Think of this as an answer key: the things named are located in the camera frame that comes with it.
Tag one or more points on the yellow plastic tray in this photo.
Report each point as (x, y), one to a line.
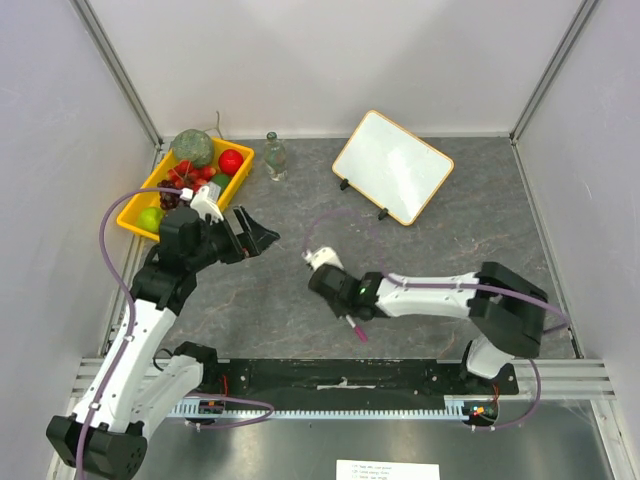
(128, 217)

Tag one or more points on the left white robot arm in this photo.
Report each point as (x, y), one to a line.
(108, 432)

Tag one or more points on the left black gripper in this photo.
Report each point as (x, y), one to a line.
(260, 238)

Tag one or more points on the light green apple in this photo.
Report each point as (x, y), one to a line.
(150, 219)

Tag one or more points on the white paper label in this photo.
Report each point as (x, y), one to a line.
(376, 470)

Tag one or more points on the red apple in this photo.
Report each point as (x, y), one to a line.
(230, 161)

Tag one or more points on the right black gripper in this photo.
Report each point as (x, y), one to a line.
(338, 301)

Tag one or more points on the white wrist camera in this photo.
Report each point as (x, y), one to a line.
(204, 201)
(322, 256)

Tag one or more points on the pink capped whiteboard marker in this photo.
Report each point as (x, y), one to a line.
(357, 329)

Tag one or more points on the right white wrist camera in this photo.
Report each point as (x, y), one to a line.
(322, 256)

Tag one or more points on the green melon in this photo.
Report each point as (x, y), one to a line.
(195, 146)

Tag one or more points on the purple grape bunch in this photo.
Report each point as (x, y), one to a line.
(167, 200)

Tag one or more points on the grey slotted cable duct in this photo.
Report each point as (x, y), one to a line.
(199, 410)

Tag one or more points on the red strawberry cluster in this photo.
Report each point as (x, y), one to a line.
(186, 175)

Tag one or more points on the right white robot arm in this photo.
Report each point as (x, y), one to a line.
(507, 309)

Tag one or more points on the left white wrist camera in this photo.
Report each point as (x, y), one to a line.
(204, 201)

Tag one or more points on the dark green lime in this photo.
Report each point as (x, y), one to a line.
(222, 180)

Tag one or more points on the wood framed whiteboard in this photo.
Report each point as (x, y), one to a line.
(391, 167)

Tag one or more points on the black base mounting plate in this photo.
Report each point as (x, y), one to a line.
(237, 377)

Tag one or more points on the clear glass bottle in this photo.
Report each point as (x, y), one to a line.
(275, 157)

